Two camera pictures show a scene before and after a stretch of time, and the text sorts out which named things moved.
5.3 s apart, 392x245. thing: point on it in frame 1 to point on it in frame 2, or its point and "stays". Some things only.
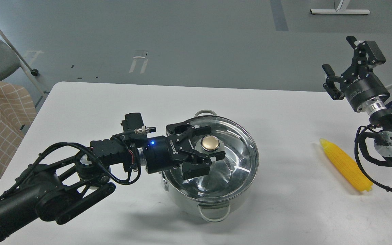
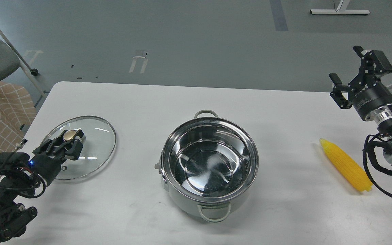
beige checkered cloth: x=5 y=112 stays
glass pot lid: x=227 y=177 to x=99 y=142
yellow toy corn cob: x=358 y=178 stays
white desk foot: x=341 y=10 stays
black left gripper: x=163 y=152 to x=46 y=165
